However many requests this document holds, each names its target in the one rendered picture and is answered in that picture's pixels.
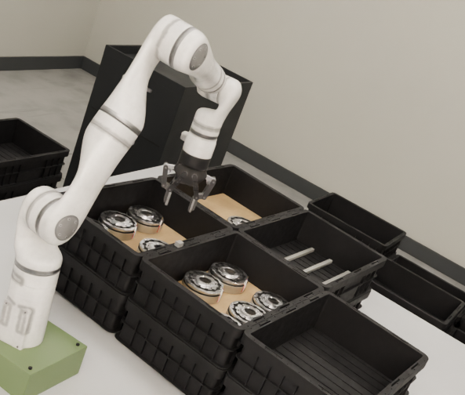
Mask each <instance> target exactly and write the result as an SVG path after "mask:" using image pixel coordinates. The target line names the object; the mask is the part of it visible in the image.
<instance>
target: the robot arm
mask: <svg viewBox="0 0 465 395"><path fill-rule="evenodd" d="M159 61H162V62H163V63H165V64H166V65H168V66H169V67H171V68H172V69H174V70H176V71H179V72H182V73H185V74H188V75H189V77H190V79H191V81H192V82H193V83H194V84H195V85H196V86H197V91H198V93H199V94H200V95H201V96H203V97H205V98H206V99H208V100H211V101H213V102H215V103H218V104H219V106H218V108H217V109H216V110H214V109H210V108H205V107H201V108H199V109H197V111H196V113H195V116H194V120H193V121H192V124H191V128H190V131H189V132H187V131H183V132H182V133H181V136H180V139H181V140H183V141H184V144H183V148H182V151H181V153H180V157H179V160H178V162H177V163H176V164H175V165H171V164H169V163H168V162H165V163H164V165H163V172H162V187H163V188H165V189H166V192H165V196H164V202H165V205H168V203H169V199H170V198H171V195H172V190H173V189H174V188H175V187H177V186H178V185H179V183H182V184H187V185H188V186H190V187H193V189H194V196H192V199H191V203H190V205H189V207H188V211H189V212H191V210H192V211H194V209H195V206H196V204H197V201H198V200H199V199H202V200H205V199H206V198H207V197H208V196H209V193H210V192H211V190H212V188H213V187H214V186H215V184H216V177H215V176H213V177H211V176H208V175H207V169H208V167H209V163H210V161H211V158H212V155H213V151H214V150H215V147H216V141H217V137H218V135H219V133H220V129H221V127H222V124H223V122H224V120H225V119H226V117H227V116H228V114H229V112H230V111H231V109H232V108H233V107H234V105H235V104H236V103H237V102H238V100H239V98H240V96H241V94H242V86H241V83H240V82H239V81H238V80H236V79H234V78H232V77H229V76H227V75H225V73H224V71H223V69H222V67H221V66H220V65H219V64H218V63H217V62H216V61H215V60H214V57H213V53H212V50H211V47H210V44H209V41H208V39H207V37H206V36H205V35H204V34H203V33H202V32H201V31H200V30H199V29H197V28H195V27H193V26H191V25H190V24H188V23H187V22H185V21H183V20H181V19H180V18H178V17H176V16H174V15H171V14H169V15H166V16H164V17H162V18H161V19H160V20H159V21H158V22H157V23H156V24H155V25H154V27H153V28H152V30H151V32H150V33H149V35H148V36H147V38H146V39H145V41H144V43H143V44H142V46H141V48H140V50H139V52H138V53H137V54H136V57H135V58H134V60H133V62H132V63H131V65H130V66H129V69H128V70H127V71H126V73H125V75H124V76H123V78H122V80H121V81H120V82H119V83H118V85H117V86H116V88H115V89H114V91H113V92H112V94H110V96H109V97H108V99H107V100H106V101H105V103H104V104H103V106H102V107H101V108H100V109H99V110H98V112H97V113H96V115H95V116H94V118H93V119H92V121H91V122H90V123H89V125H88V127H87V129H86V130H85V134H84V137H83V141H82V150H81V157H80V162H79V166H78V171H77V173H76V176H75V178H74V180H73V181H72V183H71V185H70V186H69V187H68V189H67V191H66V192H65V194H64V195H62V194H61V193H60V192H58V191H57V190H55V189H53V188H52V187H48V186H40V187H36V188H34V189H33V190H32V191H30V192H29V193H28V195H27V196H26V197H25V199H24V200H23V202H22V205H21V206H20V211H19V215H18V220H17V225H16V234H15V239H14V250H15V253H16V256H15V261H14V264H13V271H12V274H11V278H10V282H9V289H8V292H7V296H6V299H5V300H4V303H3V307H2V314H1V317H0V340H1V341H3V342H5V343H7V344H9V345H10V346H13V347H15V348H17V349H18V350H22V349H24V348H31V347H35V346H38V345H39V344H41V343H42V341H43V339H44V335H45V330H46V326H47V322H48V319H49V313H50V310H51V306H52V303H53V297H54V293H55V290H56V284H57V281H58V277H59V274H60V268H61V265H62V261H63V256H62V254H61V252H60V250H59V248H58V246H57V245H61V244H63V243H65V242H67V241H68V240H70V239H71V238H72V237H73V236H74V234H75V233H76V232H77V231H78V229H79V227H80V226H81V225H82V223H83V221H84V219H85V218H86V216H87V214H88V213H89V210H90V209H91V207H92V206H93V203H94V201H95V200H96V198H97V196H98V194H99V193H100V191H101V190H102V188H103V186H104V184H105V183H106V182H107V180H108V179H109V177H110V176H111V174H112V172H113V171H114V169H115V168H116V167H117V165H118V163H119V162H120V161H121V160H122V158H123V157H124V156H125V154H126V153H127V151H128V150H129V148H130V147H131V146H132V145H133V143H134V142H135V140H136V138H137V137H138V135H139V134H140V133H141V132H142V130H143V126H144V122H145V116H146V101H147V86H148V82H149V80H150V77H151V75H152V73H153V70H154V69H155V67H156V66H157V64H158V62H159ZM173 169H174V171H175V173H176V176H175V177H174V178H173V180H172V181H171V182H170V183H167V182H166V181H167V174H168V173H170V172H171V171H172V170H173ZM204 179H206V184H207V185H206V187H205V189H204V190H203V192H202V193H199V192H198V184H199V183H200V182H201V181H203V180H204Z"/></svg>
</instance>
